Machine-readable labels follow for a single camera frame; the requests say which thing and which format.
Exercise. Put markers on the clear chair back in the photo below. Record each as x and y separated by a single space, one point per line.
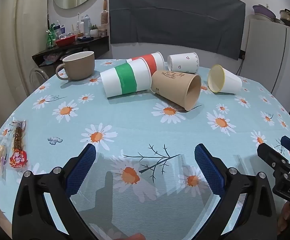
36 76

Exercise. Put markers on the daisy print blue tablecloth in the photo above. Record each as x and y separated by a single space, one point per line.
135 122

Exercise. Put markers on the dark grey wall cloth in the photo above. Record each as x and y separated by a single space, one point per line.
174 17

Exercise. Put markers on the brown paper cup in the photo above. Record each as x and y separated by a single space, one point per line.
171 87

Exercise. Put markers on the white refrigerator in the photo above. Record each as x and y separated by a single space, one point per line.
264 52

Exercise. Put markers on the green banded white paper cup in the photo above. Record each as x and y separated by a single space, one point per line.
125 78

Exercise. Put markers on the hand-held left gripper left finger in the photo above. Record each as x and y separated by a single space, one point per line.
81 171

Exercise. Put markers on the small potted plant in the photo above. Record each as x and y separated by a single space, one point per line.
94 31

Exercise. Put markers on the blue white box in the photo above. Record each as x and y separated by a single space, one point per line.
61 30

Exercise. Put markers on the white electric toothbrush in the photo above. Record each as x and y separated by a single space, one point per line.
78 22

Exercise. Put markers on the purple cooking pot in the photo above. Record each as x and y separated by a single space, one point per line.
263 12

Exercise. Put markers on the beige ceramic mug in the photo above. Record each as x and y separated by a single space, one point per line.
81 66

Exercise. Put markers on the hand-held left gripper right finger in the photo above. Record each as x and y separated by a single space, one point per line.
209 171

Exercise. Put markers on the red banded white paper cup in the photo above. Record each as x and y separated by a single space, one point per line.
151 60

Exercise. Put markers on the wooden hairbrush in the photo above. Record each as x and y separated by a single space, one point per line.
105 17

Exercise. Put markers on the red ended snack packet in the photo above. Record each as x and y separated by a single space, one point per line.
19 158

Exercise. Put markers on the person's right hand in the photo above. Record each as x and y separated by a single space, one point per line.
285 217

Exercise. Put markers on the grey white pump bottle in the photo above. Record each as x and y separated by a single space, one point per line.
86 25

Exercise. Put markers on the beige curtain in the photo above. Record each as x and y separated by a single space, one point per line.
22 42

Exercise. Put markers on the red bowl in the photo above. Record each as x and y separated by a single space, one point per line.
65 41

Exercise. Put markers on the green plastic bottle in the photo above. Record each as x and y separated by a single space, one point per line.
50 37

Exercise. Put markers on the yellow rimmed white paper cup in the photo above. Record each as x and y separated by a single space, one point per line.
232 82

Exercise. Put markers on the small glass jar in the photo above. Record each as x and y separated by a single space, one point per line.
103 33

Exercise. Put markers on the heart print white paper cup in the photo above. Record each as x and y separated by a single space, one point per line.
182 62

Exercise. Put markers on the dark wooden side table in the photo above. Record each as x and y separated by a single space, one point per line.
97 45

